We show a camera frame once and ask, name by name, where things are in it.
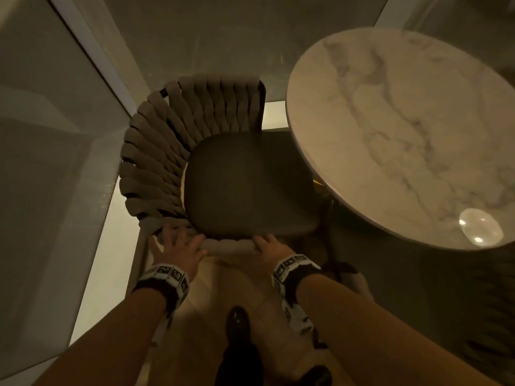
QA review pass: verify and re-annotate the person's right hand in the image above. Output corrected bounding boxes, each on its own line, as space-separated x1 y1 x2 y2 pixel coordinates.
253 233 297 274

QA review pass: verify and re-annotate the gold table base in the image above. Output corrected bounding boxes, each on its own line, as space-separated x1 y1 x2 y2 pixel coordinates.
313 176 345 209

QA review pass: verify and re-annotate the person's right forearm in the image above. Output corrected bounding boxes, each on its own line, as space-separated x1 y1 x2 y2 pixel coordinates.
296 274 489 386

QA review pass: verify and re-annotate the right wrist camera with markers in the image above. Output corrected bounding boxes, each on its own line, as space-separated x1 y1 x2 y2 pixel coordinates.
281 297 327 350

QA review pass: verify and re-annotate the person's dark trouser leg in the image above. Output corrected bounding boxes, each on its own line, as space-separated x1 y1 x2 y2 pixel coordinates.
214 341 265 386

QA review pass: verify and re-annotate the brown woven rope chair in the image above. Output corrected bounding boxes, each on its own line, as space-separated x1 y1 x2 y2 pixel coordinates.
118 74 322 257

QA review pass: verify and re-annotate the left wrist band with markers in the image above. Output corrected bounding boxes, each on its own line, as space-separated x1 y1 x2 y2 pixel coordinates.
133 263 190 315

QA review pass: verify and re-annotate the wrist band with markers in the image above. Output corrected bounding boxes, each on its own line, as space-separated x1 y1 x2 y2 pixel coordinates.
133 263 190 315
271 253 322 303

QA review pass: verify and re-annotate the person's black right shoe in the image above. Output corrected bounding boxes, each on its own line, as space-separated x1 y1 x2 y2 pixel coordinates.
300 365 333 386

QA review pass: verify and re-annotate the person's left hand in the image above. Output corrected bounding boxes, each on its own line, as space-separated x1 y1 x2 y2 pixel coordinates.
148 225 208 283

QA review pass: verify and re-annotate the person's black left shoe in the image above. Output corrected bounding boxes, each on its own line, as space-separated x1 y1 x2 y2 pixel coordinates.
225 305 252 347

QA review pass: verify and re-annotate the person's left forearm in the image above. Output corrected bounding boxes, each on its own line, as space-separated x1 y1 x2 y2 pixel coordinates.
33 288 167 386

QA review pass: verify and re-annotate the round white marble table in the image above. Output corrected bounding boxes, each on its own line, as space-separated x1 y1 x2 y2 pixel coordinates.
285 27 515 251

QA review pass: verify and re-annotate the dark woven rope chair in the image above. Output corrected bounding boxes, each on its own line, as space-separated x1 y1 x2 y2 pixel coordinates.
454 245 515 386

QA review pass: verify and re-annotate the person's black shoe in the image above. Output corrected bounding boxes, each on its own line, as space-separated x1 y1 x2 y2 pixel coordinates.
300 365 333 386
225 305 252 347

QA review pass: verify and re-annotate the dark seat cushion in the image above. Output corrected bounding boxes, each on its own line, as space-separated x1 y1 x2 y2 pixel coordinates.
183 131 321 239

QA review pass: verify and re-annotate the right wrist band with markers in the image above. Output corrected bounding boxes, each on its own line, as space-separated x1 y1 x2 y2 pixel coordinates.
271 253 322 303

